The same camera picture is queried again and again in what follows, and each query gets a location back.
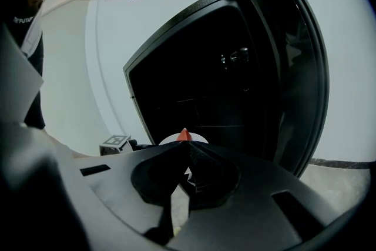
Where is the person's torso in black shirt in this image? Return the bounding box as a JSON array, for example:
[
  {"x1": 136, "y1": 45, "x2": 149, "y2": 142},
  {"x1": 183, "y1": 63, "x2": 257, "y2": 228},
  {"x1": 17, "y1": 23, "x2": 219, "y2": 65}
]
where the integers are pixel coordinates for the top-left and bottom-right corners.
[{"x1": 0, "y1": 0, "x2": 46, "y2": 130}]

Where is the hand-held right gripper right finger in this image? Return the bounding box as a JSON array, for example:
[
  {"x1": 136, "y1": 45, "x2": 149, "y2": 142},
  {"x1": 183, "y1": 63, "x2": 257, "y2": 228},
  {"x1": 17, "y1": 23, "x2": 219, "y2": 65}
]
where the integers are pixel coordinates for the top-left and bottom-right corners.
[{"x1": 167, "y1": 142, "x2": 347, "y2": 251}]

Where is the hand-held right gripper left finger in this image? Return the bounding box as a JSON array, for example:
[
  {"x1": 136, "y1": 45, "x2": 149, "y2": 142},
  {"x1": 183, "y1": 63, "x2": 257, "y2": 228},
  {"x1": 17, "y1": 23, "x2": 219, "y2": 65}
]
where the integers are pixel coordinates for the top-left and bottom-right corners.
[{"x1": 73, "y1": 142, "x2": 190, "y2": 246}]

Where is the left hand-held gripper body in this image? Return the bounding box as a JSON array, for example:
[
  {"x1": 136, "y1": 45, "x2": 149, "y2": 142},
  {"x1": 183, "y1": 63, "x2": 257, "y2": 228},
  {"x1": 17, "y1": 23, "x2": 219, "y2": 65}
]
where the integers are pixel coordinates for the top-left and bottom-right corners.
[{"x1": 99, "y1": 134, "x2": 138, "y2": 156}]

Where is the red watermelon slice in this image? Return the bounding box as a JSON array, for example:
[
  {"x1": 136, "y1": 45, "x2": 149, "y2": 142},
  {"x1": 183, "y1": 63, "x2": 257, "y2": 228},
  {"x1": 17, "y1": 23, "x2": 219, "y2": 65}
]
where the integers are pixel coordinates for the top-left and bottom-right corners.
[{"x1": 177, "y1": 128, "x2": 192, "y2": 142}]

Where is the black cabinet with door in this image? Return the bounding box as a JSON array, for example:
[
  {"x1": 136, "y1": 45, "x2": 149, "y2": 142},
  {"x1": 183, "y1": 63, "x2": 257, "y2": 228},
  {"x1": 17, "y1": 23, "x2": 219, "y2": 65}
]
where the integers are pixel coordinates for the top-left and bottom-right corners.
[{"x1": 122, "y1": 0, "x2": 330, "y2": 179}]

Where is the white plate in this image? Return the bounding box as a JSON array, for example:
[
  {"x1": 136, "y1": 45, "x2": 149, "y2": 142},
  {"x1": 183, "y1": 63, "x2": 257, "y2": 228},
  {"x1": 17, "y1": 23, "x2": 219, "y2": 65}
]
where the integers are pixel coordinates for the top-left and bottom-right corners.
[{"x1": 158, "y1": 132, "x2": 209, "y2": 146}]

